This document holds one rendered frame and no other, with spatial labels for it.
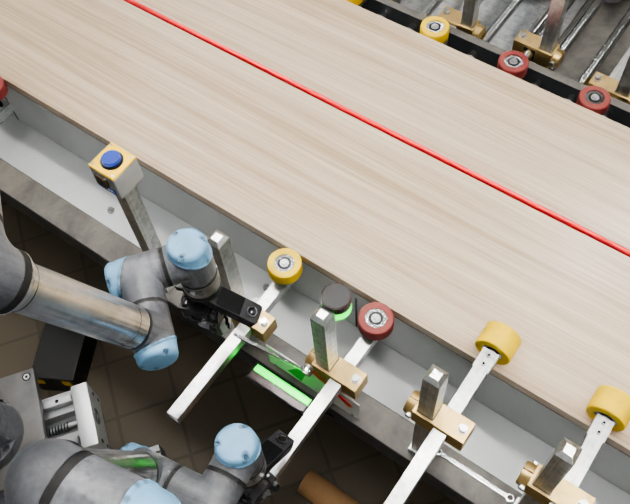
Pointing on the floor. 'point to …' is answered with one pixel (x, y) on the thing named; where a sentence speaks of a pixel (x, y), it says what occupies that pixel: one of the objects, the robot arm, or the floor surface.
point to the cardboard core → (322, 491)
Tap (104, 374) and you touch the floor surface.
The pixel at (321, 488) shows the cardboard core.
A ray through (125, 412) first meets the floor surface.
